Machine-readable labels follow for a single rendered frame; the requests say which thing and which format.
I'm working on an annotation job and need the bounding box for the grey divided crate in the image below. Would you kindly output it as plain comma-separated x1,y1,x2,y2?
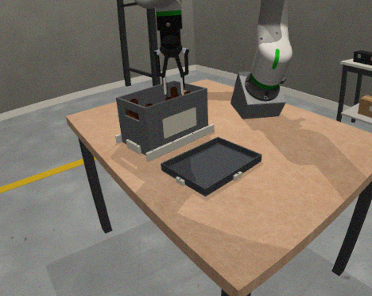
116,80,208,156

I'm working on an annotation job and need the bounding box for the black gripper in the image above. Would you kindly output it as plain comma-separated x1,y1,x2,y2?
153,29,189,95

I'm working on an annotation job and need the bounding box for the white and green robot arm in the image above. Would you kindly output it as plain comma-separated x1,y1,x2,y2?
134,0,293,101

